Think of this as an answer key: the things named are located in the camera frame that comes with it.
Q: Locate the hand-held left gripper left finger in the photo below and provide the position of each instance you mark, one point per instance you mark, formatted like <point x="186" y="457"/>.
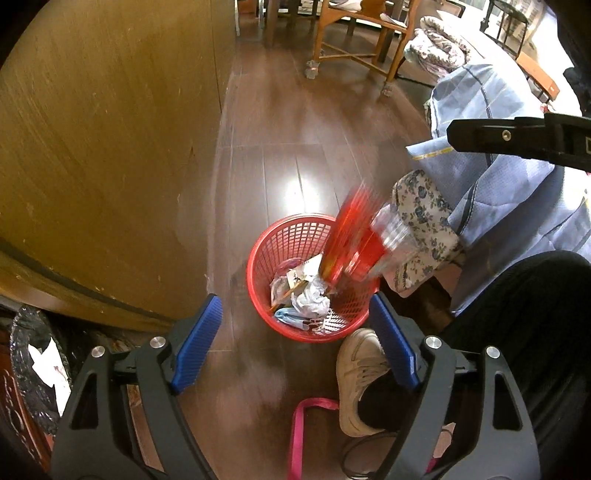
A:
<point x="198" y="341"/>

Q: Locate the blue flowered white cloth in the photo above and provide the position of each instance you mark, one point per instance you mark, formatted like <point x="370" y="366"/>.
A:
<point x="425" y="217"/>

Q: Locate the red plastic basket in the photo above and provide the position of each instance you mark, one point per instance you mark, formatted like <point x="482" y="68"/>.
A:
<point x="277" y="249"/>

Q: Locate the floral quilt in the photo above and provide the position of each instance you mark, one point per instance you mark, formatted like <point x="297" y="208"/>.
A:
<point x="438" y="44"/>

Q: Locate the black metal rack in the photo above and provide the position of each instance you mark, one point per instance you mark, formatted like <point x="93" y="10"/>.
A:
<point x="504" y="34"/>

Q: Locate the person's leg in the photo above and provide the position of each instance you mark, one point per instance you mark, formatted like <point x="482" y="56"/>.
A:
<point x="508" y="314"/>

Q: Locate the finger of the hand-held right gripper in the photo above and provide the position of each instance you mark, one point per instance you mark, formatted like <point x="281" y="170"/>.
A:
<point x="489" y="134"/>

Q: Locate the carved red wooden furniture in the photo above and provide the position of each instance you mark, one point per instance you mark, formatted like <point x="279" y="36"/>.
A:
<point x="14" y="415"/>

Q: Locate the printed snack wrapper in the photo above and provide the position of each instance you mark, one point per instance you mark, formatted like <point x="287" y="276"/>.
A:
<point x="304" y="272"/>

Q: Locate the brown wooden cabinet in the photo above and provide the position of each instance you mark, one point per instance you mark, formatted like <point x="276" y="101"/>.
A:
<point x="115" y="161"/>

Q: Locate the wooden chair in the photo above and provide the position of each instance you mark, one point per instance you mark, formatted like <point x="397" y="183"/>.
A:
<point x="398" y="46"/>

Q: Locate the wooden table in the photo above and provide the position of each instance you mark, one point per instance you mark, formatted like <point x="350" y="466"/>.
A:
<point x="273" y="14"/>

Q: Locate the light blue bed sheet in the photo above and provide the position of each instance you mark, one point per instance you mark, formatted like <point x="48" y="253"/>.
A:
<point x="508" y="194"/>

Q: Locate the white shoe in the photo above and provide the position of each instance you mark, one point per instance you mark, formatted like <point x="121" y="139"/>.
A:
<point x="360" y="383"/>

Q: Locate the white paper scrap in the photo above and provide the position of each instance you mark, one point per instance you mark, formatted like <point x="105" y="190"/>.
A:
<point x="46" y="364"/>

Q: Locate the orange wooden board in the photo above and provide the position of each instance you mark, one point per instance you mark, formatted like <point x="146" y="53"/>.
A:
<point x="538" y="74"/>

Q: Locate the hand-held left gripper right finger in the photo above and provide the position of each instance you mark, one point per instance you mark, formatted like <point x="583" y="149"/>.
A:
<point x="395" y="344"/>

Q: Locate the glass tray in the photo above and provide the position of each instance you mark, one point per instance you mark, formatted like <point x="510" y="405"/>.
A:
<point x="27" y="332"/>

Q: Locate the crumpled white paper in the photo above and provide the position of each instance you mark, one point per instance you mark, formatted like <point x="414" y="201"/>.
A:
<point x="311" y="297"/>

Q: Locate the clear plastic container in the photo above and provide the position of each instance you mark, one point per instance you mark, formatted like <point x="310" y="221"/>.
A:
<point x="364" y="240"/>

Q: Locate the blue face mask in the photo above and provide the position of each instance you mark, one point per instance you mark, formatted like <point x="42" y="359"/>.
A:
<point x="288" y="316"/>

